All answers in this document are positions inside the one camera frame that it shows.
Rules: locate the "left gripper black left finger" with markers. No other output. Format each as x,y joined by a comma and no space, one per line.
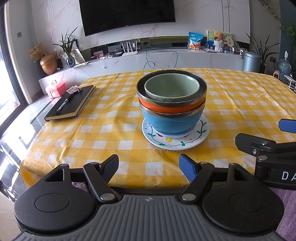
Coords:
66,198

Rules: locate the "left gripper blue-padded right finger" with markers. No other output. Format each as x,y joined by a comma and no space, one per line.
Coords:
231,198

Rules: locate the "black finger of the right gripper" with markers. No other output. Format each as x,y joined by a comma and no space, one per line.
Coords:
287,125
265,149

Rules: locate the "white Fruity painted plate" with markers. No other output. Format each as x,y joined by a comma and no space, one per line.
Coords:
197,136

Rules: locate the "blue steel-lined bowl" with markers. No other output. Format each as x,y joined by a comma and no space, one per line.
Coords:
173,123

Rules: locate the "orange steel-lined bowl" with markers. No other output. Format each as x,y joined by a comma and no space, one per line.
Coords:
174,108

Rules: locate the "green ceramic bowl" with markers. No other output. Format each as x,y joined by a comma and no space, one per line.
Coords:
172,87

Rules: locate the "small white sticker dish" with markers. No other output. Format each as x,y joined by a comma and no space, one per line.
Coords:
176,135

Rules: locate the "clear glass cartoon plate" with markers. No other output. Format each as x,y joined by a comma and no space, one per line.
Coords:
171,149

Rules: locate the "yellow white checked tablecloth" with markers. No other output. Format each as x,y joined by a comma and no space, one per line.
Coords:
111,123

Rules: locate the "blue water jug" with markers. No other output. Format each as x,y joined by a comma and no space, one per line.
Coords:
284,66

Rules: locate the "grey metal trash can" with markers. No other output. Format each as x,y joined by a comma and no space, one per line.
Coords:
251,62

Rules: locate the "potted floor plant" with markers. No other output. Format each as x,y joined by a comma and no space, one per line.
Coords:
263,49

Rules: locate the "black notebook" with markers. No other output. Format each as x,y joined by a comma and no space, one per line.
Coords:
72,108

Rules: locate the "black pen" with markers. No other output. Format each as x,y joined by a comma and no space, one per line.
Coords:
68,99

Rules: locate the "teddy bear toy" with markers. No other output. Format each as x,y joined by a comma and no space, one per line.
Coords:
218,42

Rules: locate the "pink storage box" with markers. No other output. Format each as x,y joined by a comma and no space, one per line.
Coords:
56,89

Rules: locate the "pink origami paper figure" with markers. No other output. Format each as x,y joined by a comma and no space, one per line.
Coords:
74,89

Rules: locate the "white marble tv cabinet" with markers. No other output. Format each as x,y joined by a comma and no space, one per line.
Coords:
150,59

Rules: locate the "green picture book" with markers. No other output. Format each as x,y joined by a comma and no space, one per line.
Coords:
210,39

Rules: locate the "blue snack bag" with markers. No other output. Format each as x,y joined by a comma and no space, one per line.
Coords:
195,41

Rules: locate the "copper acorn jar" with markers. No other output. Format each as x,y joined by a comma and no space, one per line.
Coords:
49,63

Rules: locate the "dried flower bouquet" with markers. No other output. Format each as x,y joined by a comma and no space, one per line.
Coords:
36,52

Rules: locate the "green plant in blue vase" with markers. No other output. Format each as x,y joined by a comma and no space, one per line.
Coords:
67,45

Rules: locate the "white wifi router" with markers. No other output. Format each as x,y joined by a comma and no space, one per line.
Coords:
129,48

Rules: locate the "white wire stool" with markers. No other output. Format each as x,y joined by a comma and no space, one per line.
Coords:
289,82

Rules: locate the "black wall television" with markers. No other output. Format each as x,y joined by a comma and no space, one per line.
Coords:
99,16

